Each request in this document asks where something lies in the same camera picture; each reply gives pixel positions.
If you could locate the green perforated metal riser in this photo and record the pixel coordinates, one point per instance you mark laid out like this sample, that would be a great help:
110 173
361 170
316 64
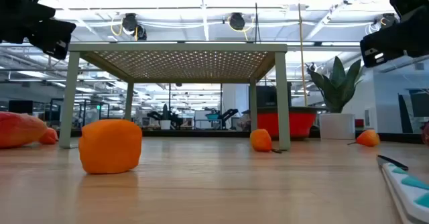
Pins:
181 64

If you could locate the orange toy mandarin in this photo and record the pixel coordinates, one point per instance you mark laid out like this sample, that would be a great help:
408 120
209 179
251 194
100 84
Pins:
110 147

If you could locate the small orange toy pepper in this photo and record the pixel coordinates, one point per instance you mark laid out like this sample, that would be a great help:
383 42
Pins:
50 137
260 140
368 138

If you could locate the dark red toy pomegranate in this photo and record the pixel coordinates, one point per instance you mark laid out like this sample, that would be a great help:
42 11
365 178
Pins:
426 134

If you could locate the black aluminium rig frame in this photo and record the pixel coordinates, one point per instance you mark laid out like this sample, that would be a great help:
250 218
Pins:
201 133

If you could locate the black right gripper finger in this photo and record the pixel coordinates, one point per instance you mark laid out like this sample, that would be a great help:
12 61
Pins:
382 49

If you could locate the snake plant in white pot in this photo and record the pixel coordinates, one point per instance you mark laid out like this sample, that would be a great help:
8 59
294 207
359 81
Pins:
336 126

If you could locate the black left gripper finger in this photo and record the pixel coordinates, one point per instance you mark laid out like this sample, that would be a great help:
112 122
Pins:
53 38

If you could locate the small red background box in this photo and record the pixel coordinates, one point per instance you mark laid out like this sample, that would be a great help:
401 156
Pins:
359 123

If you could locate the dark background monitor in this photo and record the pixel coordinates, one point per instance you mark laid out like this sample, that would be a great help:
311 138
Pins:
20 106
266 96

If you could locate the red collapsible bowl grey rim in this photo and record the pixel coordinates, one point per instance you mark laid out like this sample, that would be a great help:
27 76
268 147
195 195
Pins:
301 123

